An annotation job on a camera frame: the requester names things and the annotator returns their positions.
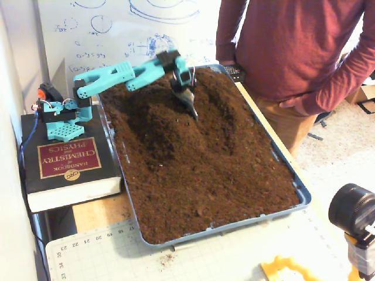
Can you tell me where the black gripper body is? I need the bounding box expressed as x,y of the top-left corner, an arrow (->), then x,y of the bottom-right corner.
169,81 -> 196,98

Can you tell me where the silver foil scoop plate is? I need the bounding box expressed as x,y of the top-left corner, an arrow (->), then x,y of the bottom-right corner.
175,89 -> 200,121

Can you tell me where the brown soil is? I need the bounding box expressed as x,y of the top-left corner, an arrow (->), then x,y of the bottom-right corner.
96,66 -> 302,245

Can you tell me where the left forearm maroon sleeve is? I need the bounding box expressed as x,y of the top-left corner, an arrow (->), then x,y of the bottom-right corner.
301,49 -> 375,116

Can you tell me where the right forearm maroon sleeve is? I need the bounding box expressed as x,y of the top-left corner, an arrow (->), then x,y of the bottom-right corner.
216,17 -> 247,66

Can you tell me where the person left hand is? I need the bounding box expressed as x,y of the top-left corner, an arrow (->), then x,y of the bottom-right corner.
278,98 -> 307,116

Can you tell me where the whiteboard with blue drawings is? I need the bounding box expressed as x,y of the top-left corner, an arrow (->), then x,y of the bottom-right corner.
32,0 -> 226,88

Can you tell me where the person in maroon sweater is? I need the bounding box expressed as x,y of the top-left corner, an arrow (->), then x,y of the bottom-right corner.
216,0 -> 375,159

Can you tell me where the black controller block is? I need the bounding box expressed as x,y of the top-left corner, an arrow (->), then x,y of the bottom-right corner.
37,83 -> 64,102

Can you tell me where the black chemistry physics handbook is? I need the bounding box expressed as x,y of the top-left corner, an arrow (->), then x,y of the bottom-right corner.
19,104 -> 123,214

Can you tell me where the grey backpack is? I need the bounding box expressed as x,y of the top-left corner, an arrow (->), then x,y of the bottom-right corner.
307,111 -> 335,141

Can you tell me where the blue plastic tray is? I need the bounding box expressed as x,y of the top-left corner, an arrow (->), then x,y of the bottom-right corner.
93,63 -> 312,250

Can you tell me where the pale green cutting mat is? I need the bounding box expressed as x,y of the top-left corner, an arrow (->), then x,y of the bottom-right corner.
45,201 -> 357,281

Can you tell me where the yellow plastic piece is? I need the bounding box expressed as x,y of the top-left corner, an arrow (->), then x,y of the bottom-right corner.
260,255 -> 323,281

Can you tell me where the blue cable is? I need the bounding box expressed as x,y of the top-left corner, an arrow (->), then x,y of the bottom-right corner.
18,112 -> 40,169

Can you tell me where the black lens camera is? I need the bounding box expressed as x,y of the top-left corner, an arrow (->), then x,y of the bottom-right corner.
328,183 -> 375,280

